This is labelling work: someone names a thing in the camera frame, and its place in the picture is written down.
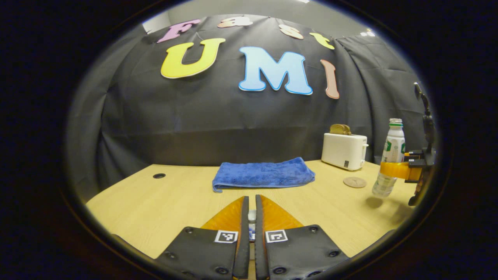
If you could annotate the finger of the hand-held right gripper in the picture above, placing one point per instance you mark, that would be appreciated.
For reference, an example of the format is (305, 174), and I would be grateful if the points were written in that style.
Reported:
(413, 156)
(395, 170)

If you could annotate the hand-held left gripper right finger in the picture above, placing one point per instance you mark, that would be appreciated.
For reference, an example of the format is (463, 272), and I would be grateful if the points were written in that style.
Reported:
(260, 241)

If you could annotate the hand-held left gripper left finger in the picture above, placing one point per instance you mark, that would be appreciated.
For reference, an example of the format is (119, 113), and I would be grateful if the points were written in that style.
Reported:
(244, 241)

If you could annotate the white green-label water bottle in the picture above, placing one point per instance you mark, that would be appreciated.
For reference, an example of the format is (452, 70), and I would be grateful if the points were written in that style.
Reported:
(393, 146)

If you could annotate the round wooden coaster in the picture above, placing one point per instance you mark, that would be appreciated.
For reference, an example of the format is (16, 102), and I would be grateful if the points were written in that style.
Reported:
(355, 182)

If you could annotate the white toaster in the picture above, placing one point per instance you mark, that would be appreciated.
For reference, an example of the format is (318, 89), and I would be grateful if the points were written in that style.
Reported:
(342, 151)

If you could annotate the brown bread slice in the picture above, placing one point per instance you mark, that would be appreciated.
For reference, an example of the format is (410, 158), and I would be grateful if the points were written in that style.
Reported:
(336, 130)
(347, 130)

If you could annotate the blue folded towel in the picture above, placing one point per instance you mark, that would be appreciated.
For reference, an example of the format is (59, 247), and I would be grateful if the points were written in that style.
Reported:
(262, 174)

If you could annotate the black backdrop cloth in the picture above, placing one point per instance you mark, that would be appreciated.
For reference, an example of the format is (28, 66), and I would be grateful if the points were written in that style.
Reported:
(175, 116)

